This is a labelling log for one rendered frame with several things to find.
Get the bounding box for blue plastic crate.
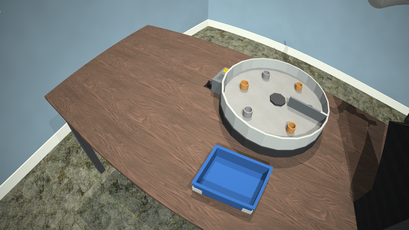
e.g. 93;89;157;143
191;145;273;214

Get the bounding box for bronze bushing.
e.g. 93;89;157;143
295;82;303;92
286;122;296;134
240;80;249;91

